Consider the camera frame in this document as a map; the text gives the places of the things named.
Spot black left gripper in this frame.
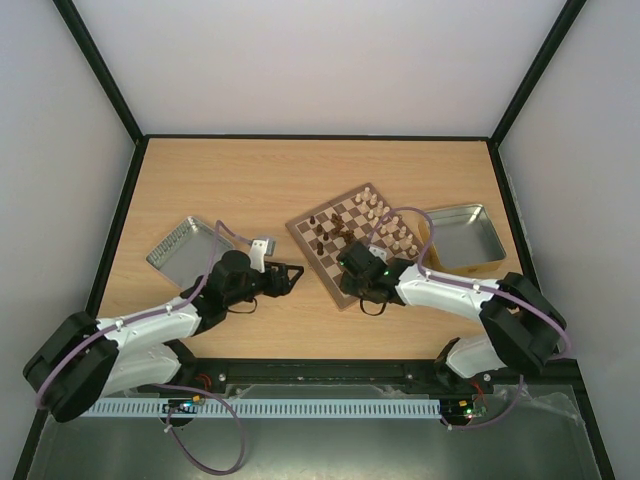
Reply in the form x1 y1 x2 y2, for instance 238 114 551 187
226 261 305 308

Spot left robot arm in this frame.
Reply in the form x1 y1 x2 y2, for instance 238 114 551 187
23 250 304 423

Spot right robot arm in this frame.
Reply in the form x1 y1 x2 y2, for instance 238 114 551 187
338 242 571 392

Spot white chess piece row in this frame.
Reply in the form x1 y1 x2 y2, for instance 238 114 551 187
349 184 422 261

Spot pile of dark chess pieces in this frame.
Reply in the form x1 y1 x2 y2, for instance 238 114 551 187
329 212 357 248

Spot wooden chess board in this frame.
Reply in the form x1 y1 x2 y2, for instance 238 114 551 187
286 183 423 310

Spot silver tin lid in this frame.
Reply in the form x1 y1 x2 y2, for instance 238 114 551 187
146 216 234 290

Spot gold tin box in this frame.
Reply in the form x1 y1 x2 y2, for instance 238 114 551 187
423 204 507 276

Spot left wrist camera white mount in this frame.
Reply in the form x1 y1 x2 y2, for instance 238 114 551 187
248 237 276 273

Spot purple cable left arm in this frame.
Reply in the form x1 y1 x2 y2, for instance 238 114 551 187
35 219 247 474

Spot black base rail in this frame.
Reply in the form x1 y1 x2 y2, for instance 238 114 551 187
190 358 450 395

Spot light blue cable duct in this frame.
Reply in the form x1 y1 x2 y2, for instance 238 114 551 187
84 398 441 419

